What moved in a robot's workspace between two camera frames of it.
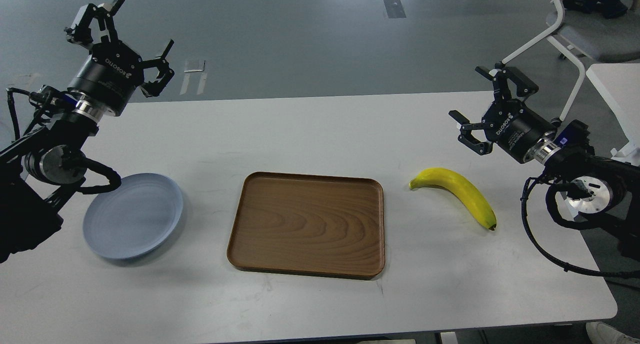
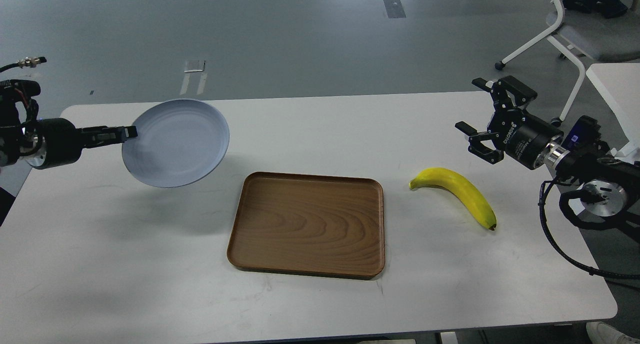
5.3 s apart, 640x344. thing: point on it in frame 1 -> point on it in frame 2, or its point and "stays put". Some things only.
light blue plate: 134,218 -> 179,142
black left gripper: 107,76 -> 64,140
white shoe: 600,333 stays put
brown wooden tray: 308,223 stays put
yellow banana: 460,186 stays put
